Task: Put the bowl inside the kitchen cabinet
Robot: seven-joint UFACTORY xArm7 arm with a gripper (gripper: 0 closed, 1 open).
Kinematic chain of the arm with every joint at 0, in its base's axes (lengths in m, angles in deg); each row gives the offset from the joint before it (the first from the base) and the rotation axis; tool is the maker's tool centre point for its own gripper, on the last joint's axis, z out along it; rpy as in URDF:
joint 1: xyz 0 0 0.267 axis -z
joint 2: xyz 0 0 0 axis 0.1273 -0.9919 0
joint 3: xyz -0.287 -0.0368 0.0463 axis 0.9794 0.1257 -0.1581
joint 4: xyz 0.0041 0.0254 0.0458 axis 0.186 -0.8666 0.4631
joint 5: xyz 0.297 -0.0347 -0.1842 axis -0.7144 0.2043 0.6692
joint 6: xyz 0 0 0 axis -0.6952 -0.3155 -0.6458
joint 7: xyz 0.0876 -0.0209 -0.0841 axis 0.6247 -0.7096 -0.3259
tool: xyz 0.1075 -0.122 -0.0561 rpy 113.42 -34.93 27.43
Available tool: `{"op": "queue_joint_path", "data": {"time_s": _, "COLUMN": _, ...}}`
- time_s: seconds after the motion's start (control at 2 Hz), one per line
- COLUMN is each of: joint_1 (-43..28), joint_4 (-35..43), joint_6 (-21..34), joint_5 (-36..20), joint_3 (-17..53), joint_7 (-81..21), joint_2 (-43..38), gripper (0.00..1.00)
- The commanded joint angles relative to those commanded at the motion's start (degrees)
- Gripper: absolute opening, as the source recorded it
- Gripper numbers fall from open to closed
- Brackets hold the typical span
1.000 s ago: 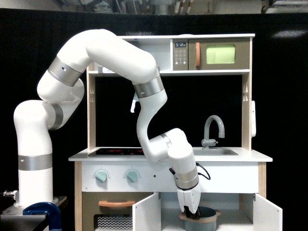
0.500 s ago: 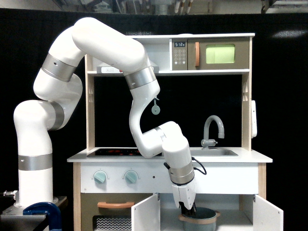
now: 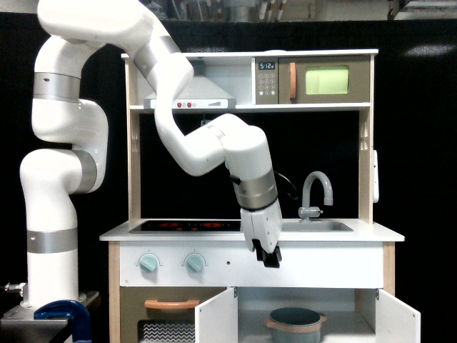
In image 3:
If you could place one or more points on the grey toy faucet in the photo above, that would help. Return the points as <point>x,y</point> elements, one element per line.
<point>317,192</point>

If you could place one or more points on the toy oven door with handle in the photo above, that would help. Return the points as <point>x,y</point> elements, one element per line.
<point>133,310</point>

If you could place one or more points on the right white cabinet door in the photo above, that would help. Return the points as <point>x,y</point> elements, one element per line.
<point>390,319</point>

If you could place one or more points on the grey toy range hood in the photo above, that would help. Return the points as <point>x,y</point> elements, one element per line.
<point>201,92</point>

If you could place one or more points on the grey-blue toy pot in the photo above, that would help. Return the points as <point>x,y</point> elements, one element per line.
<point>295,324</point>

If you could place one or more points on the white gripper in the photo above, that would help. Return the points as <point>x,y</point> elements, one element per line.
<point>261,229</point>

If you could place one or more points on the white side-mounted holder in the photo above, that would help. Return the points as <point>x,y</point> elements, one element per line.
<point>375,177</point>

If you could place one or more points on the grey toy sink basin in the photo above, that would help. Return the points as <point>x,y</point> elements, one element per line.
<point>309,226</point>

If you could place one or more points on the left white cabinet door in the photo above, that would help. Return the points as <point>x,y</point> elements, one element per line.
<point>216,319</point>

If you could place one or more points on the left mint stove knob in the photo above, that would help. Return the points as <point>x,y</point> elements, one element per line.
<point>148,263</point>

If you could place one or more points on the grey metal base plate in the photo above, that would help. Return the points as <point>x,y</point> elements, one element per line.
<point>18,324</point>

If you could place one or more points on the right mint stove knob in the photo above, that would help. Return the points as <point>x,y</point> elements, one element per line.
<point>194,263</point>

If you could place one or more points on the white wooden toy kitchen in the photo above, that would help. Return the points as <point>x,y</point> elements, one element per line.
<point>319,270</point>

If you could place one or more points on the mint stove knob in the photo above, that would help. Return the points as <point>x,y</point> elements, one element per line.
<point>194,263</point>
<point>148,263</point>

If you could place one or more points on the blue c-clamp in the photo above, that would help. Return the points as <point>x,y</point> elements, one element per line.
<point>75,312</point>

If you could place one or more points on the toy microwave with green window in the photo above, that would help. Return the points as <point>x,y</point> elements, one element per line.
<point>312,79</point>

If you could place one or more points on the white cabinet door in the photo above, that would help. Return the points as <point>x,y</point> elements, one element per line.
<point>390,319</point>
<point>216,319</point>

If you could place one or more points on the black toy stove top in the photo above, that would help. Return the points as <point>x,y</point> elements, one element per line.
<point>193,225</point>

